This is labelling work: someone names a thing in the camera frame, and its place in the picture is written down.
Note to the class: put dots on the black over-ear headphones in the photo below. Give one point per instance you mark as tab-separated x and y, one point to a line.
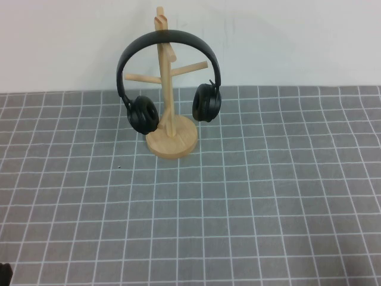
143	116

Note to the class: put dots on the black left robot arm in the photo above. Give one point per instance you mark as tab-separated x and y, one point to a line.
4	275

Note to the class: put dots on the wooden branch headphone stand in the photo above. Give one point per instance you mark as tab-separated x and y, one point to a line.
176	143

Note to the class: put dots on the grey white-grid tablecloth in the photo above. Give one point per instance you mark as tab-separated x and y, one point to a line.
268	193

